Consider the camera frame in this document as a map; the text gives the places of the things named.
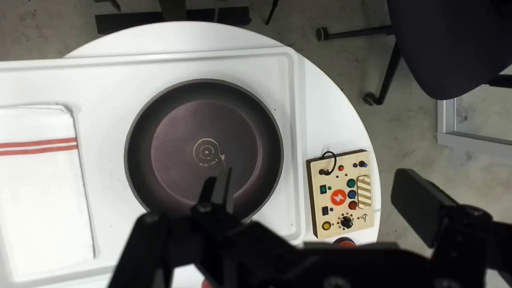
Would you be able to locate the black frying pan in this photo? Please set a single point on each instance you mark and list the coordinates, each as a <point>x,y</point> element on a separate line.
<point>190,133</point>

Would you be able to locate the white red-striped tissue cloth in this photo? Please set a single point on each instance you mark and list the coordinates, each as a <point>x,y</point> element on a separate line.
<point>46,221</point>

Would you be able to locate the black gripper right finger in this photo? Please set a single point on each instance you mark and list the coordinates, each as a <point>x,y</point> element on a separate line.
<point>450,229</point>

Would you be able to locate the wooden switch busy board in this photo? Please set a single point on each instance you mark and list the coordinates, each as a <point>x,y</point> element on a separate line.
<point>342,194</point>

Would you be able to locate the dark office chair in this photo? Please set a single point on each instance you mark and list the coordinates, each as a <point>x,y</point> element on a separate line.
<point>450,46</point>

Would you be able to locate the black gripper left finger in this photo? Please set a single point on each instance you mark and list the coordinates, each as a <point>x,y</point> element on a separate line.
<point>143,261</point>

